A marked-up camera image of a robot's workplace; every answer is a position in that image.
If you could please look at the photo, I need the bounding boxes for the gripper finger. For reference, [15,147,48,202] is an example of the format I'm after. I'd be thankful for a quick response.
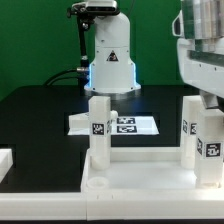
[199,90,219,109]

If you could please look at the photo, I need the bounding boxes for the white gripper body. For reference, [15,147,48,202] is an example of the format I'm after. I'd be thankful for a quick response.
[171,9,224,100]

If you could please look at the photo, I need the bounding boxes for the white square desk top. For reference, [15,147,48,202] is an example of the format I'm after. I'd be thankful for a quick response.
[81,146,224,193]

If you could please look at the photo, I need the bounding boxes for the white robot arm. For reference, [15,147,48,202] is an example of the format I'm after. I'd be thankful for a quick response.
[84,0,224,108]

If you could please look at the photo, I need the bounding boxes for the white marker sheet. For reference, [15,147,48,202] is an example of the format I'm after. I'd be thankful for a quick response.
[68,116,159,135]

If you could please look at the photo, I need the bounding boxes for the white front fence bar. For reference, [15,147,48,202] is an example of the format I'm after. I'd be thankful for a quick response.
[0,190,224,221]

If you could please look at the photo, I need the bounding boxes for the white fence bar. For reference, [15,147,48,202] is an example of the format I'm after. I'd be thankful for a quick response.
[0,149,13,183]
[0,190,224,221]

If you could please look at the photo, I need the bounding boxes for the white left fence bar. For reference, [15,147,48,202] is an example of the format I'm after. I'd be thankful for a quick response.
[0,149,13,183]

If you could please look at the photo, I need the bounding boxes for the camera on stand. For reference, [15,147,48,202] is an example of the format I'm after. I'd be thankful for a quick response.
[72,0,119,15]

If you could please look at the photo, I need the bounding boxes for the black cables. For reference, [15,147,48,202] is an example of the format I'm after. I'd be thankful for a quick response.
[43,68,84,87]

